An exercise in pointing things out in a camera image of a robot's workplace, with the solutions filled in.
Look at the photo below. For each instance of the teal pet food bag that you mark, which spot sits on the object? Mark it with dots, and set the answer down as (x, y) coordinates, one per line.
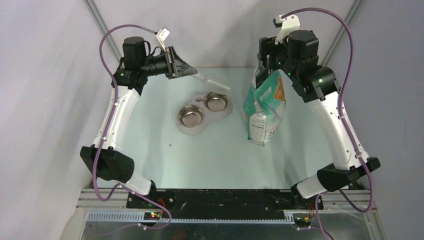
(264, 105)

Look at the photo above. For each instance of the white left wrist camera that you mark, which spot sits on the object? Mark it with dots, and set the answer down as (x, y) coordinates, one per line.
(161, 36)

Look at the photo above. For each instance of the right controller board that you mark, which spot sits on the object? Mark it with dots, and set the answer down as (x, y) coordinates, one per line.
(301, 223)

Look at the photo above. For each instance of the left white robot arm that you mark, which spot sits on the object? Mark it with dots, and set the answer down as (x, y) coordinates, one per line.
(105, 156)

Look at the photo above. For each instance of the aluminium frame rail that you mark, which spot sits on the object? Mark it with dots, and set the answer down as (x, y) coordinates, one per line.
(115, 208)

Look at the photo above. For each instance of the controller board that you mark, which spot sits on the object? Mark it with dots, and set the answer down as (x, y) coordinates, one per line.
(301, 223)
(152, 216)

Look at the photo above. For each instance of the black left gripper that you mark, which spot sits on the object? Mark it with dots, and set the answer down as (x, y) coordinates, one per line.
(175, 66)

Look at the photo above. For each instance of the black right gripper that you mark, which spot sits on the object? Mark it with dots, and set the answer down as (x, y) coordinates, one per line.
(267, 46)

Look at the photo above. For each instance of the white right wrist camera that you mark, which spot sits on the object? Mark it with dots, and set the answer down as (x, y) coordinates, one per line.
(287, 25)

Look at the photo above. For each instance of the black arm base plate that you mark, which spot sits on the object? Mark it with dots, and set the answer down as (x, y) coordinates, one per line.
(225, 204)

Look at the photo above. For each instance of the left steel bowl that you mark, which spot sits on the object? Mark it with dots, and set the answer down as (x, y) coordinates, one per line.
(190, 116)

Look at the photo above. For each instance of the grey double bowl stand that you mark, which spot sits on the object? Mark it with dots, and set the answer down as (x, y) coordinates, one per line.
(210, 117)

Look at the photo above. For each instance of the clear plastic scoop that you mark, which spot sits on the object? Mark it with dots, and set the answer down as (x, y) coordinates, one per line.
(214, 83)

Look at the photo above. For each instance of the steel bowl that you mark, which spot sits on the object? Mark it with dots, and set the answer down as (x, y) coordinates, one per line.
(190, 116)
(216, 102)

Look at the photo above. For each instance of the left controller board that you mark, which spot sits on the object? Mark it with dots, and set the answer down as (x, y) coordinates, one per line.
(152, 216)

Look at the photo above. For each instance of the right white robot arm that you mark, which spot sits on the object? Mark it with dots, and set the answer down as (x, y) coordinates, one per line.
(297, 56)

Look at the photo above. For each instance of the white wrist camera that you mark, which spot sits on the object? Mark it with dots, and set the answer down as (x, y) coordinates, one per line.
(161, 36)
(287, 25)

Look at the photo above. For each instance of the right steel bowl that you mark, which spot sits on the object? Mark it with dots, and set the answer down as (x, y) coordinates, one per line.
(216, 102)

